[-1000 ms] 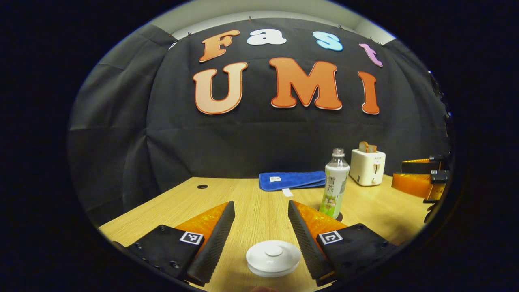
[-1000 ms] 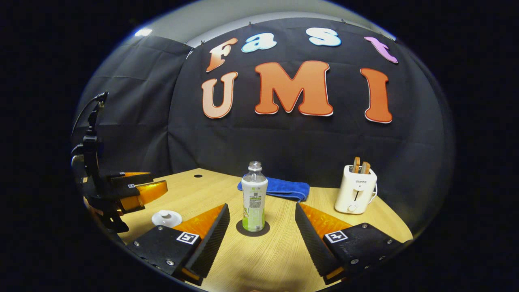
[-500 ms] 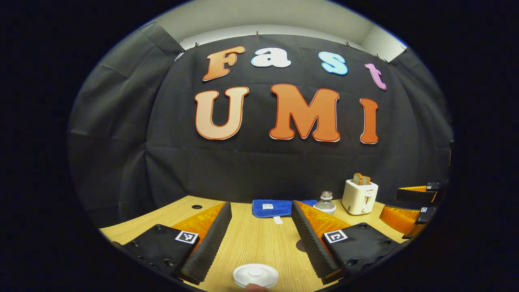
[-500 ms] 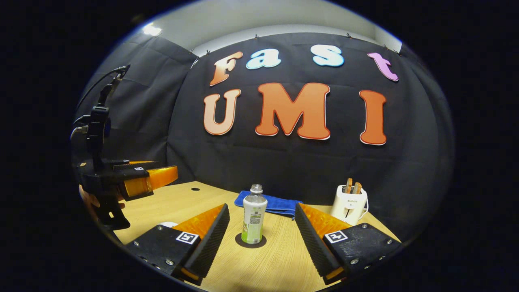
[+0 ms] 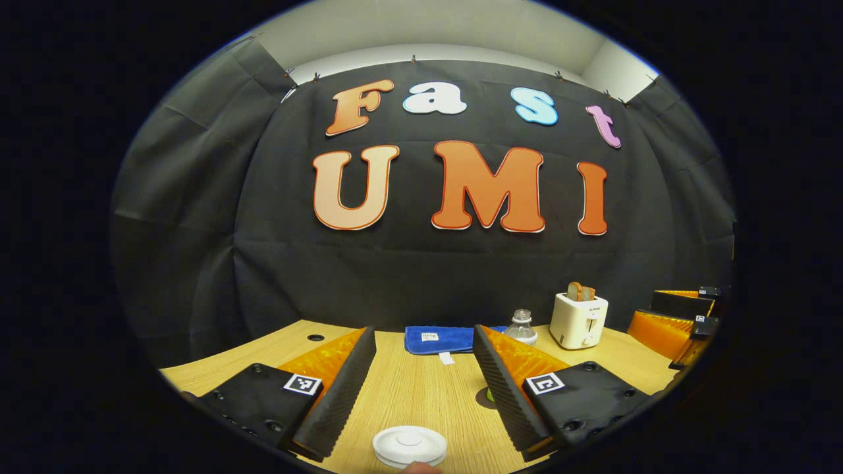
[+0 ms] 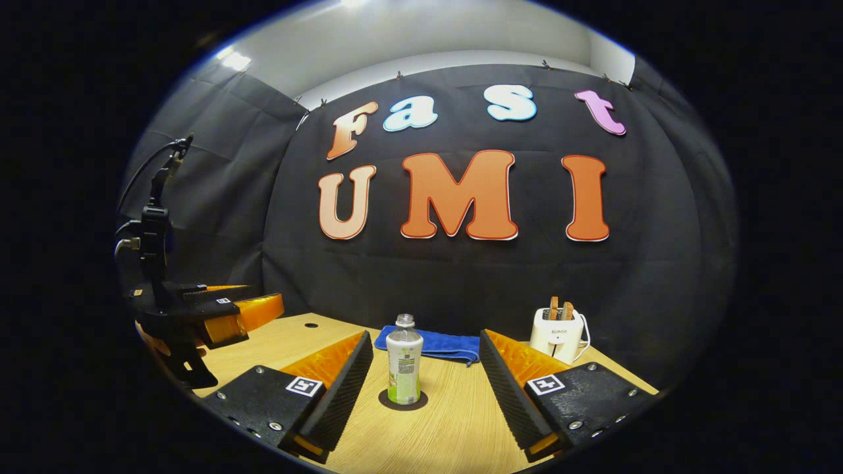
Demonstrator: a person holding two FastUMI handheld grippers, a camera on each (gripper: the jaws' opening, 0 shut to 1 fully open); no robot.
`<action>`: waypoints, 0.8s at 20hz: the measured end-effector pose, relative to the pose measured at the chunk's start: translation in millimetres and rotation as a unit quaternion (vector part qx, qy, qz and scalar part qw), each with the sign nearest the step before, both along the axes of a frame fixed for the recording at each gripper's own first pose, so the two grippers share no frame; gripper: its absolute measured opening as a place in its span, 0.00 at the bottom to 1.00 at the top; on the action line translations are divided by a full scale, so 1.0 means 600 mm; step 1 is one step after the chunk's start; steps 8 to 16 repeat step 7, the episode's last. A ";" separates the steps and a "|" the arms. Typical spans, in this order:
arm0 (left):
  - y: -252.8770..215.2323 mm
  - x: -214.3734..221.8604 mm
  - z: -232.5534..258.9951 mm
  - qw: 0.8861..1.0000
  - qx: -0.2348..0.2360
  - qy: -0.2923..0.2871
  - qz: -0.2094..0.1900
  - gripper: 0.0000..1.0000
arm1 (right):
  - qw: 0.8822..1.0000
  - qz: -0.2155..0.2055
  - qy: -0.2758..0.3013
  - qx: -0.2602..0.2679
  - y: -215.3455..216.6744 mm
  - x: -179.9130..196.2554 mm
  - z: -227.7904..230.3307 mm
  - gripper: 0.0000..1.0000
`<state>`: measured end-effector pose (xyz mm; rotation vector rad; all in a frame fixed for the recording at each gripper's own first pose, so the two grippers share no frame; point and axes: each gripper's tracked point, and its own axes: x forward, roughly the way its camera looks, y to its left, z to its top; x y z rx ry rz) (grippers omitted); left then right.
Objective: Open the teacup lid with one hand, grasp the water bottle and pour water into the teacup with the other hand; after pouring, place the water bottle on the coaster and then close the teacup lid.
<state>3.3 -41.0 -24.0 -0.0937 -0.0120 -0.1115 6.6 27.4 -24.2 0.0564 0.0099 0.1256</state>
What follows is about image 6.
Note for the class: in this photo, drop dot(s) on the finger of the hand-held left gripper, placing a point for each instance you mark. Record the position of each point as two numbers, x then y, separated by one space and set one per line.
204 293
217 319

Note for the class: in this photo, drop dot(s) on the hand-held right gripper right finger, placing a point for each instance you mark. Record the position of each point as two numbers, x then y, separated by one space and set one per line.
510 395

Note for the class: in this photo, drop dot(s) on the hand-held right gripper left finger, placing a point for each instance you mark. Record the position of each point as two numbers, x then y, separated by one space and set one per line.
336 395

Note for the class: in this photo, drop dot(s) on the dark round coaster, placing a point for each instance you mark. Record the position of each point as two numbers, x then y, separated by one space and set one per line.
383 400

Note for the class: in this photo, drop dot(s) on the clear water bottle green label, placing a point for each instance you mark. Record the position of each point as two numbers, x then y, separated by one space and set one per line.
404 362

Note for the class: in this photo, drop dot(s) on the white toaster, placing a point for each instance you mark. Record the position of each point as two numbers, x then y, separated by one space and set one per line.
556 342

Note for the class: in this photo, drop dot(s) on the blue towel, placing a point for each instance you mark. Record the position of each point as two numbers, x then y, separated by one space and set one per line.
448 344

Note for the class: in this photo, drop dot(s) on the brown toast slice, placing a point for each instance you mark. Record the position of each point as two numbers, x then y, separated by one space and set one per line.
554 309
567 312

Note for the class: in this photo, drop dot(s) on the black backdrop cloth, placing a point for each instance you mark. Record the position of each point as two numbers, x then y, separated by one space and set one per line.
461 276

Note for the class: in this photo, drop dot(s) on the ceiling light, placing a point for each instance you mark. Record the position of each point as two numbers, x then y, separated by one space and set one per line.
236 61

